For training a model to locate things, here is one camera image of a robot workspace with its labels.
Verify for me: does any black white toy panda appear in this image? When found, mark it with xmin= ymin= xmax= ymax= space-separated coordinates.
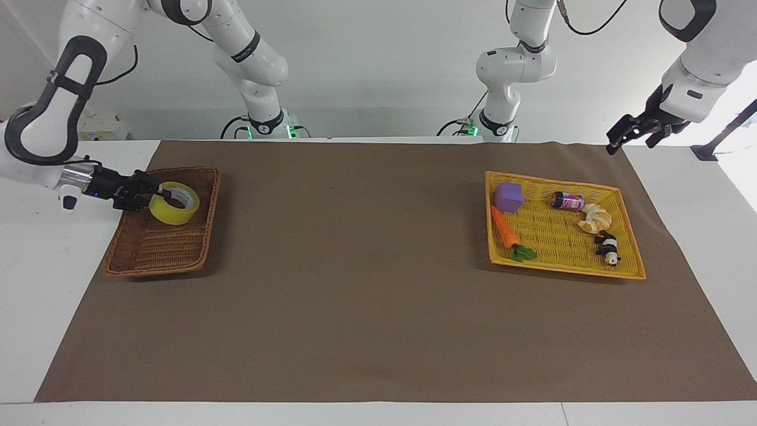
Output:
xmin=594 ymin=231 xmax=622 ymax=267

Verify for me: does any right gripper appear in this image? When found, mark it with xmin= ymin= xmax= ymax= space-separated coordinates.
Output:
xmin=88 ymin=167 xmax=173 ymax=213

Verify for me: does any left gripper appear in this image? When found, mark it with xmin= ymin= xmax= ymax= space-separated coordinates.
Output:
xmin=606 ymin=85 xmax=690 ymax=156

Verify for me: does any orange toy carrot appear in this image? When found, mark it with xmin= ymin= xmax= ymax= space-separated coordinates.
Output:
xmin=490 ymin=205 xmax=538 ymax=263

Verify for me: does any purple cube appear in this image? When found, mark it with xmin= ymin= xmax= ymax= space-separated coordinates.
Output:
xmin=494 ymin=182 xmax=525 ymax=214

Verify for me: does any yellow plastic basket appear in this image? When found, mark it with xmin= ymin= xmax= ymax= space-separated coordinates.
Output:
xmin=485 ymin=171 xmax=646 ymax=280

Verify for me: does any small soda bottle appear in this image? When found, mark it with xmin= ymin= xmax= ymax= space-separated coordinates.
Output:
xmin=550 ymin=191 xmax=585 ymax=212

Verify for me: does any brown wicker basket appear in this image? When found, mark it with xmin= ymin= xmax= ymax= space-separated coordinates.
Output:
xmin=105 ymin=166 xmax=221 ymax=277

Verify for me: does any toy croissant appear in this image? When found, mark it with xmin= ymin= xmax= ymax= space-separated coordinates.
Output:
xmin=578 ymin=203 xmax=613 ymax=234

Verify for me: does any yellow tape roll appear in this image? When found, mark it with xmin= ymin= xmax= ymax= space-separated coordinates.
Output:
xmin=148 ymin=182 xmax=200 ymax=226

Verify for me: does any black stand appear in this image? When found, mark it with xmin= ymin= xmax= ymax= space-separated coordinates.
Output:
xmin=691 ymin=99 xmax=757 ymax=162

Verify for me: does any black cable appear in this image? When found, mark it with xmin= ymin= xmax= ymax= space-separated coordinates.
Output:
xmin=94 ymin=44 xmax=140 ymax=87
xmin=437 ymin=91 xmax=490 ymax=137
xmin=220 ymin=115 xmax=250 ymax=140
xmin=558 ymin=0 xmax=629 ymax=37

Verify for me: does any white box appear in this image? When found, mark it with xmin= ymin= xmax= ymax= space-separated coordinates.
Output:
xmin=79 ymin=112 xmax=130 ymax=141

